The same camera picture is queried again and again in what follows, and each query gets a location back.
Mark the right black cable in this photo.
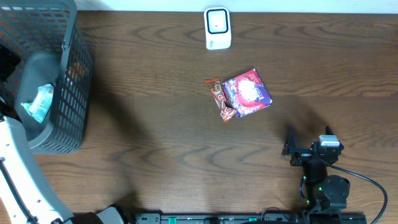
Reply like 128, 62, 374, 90
313, 149, 389, 224

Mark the red purple snack packet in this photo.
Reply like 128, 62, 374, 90
223, 68, 273, 118

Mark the teal white snack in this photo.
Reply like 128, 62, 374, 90
21, 84, 54, 123

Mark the black cable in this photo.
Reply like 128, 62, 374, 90
0, 158, 40, 224
313, 149, 389, 224

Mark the orange tissue pack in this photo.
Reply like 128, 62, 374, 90
68, 62, 87, 82

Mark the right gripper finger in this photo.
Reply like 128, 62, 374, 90
282, 126, 297, 156
325, 126, 345, 150

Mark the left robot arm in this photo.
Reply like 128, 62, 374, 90
1, 99, 127, 224

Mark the orange brown candy bar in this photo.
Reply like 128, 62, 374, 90
205, 78, 237, 123

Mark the grey plastic shopping basket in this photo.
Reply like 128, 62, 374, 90
1, 0, 93, 154

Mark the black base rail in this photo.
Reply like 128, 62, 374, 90
133, 213, 367, 224

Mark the white barcode scanner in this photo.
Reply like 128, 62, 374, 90
203, 7, 232, 50

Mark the left black cable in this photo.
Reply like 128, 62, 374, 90
0, 158, 40, 224

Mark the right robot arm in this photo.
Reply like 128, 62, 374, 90
282, 126, 350, 223

